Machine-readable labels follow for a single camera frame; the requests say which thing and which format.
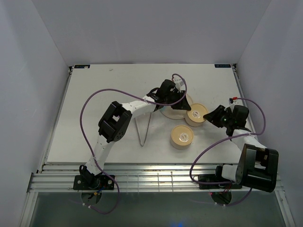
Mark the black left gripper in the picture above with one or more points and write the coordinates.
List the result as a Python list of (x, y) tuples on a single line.
[(182, 104)]

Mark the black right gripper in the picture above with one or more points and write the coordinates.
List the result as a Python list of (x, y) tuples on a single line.
[(212, 117)]

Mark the wooden round lid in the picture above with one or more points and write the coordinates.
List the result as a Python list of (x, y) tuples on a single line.
[(197, 110), (182, 129)]

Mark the steel lunch bowl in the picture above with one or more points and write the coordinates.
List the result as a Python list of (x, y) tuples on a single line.
[(194, 122), (181, 142)]

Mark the stainless steel slotted tongs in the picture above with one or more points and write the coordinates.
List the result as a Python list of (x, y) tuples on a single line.
[(142, 123)]

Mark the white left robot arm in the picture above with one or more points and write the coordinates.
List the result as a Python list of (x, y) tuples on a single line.
[(115, 121)]

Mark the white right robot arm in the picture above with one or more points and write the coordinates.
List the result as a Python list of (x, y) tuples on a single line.
[(257, 166)]

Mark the blue and white plate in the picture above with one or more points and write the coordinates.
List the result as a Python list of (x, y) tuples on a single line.
[(176, 114)]

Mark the right blue corner label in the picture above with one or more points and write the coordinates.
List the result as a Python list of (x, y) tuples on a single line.
[(222, 66)]

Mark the blue corner label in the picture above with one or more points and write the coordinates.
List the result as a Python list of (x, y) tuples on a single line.
[(222, 66), (82, 66)]

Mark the left blue corner label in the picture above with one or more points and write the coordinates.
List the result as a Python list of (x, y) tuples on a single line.
[(82, 66)]

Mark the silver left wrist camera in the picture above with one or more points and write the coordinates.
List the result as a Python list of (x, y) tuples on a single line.
[(179, 83)]

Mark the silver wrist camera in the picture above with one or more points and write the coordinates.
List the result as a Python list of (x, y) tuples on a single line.
[(233, 100), (179, 83)]

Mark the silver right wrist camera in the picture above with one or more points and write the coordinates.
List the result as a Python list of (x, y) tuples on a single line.
[(233, 100)]

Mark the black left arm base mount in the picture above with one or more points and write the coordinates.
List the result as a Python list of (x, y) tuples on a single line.
[(102, 182)]

